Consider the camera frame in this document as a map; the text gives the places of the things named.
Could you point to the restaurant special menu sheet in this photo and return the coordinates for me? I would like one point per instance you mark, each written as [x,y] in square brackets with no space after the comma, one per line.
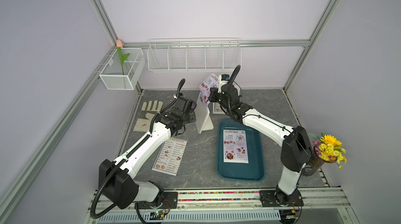
[205,88]

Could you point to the pink artificial tulip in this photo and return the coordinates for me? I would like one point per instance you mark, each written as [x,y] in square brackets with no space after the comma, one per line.
[123,57]

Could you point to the white menu holder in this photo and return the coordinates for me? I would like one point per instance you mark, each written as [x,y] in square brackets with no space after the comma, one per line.
[217,109]
[202,113]

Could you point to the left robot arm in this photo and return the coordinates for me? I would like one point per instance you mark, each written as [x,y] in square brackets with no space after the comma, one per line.
[117,184]

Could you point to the yellow artificial flower bouquet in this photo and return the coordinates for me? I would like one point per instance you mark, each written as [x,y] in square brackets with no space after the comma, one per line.
[325,149]

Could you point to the Dim Sum Inn menu sheet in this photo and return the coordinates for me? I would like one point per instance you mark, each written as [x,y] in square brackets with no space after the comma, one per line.
[170,156]

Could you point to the teal plastic tray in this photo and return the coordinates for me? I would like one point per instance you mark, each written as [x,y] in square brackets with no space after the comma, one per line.
[254,170]

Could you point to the white mesh wall basket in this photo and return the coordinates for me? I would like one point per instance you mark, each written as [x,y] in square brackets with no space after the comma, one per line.
[111,73]

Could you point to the white green work glove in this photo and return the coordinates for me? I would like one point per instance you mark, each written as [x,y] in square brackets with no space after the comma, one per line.
[148,111]

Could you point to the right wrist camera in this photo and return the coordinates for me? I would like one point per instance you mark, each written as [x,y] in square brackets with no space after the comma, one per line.
[223,79]

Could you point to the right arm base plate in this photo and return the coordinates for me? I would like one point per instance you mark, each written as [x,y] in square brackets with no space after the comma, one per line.
[277,198]

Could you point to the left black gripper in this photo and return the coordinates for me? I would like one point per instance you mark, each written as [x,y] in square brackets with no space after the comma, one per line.
[192,118]

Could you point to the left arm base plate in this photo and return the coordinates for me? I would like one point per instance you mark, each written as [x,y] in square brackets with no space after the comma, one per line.
[164,200]

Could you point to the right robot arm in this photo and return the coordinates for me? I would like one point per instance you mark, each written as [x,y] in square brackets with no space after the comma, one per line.
[296,150]

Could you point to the white wire wall rack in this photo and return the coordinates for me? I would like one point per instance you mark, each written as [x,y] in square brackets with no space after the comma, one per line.
[193,54]

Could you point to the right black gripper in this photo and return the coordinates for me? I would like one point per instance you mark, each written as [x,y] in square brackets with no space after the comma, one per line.
[214,92]

